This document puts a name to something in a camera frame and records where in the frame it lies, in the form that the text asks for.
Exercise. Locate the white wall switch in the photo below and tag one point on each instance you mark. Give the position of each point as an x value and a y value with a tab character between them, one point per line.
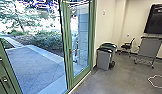
104	12

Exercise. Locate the black wall screen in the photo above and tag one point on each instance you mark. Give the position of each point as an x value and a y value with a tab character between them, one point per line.
157	18

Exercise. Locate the grey trash bin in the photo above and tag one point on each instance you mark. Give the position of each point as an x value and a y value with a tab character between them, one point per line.
104	59

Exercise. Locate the grey folding table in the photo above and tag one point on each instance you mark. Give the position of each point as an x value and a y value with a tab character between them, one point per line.
149	48

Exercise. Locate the green framed glass wall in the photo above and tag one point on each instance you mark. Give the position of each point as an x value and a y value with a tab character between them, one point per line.
67	43

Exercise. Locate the white wall outlet blue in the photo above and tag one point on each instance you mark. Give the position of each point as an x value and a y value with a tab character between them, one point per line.
128	35

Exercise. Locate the green outdoor hedge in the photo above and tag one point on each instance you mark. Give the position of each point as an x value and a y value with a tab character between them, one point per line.
47	40

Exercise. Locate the green lid trash bin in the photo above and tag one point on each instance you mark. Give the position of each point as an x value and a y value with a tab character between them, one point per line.
112	46

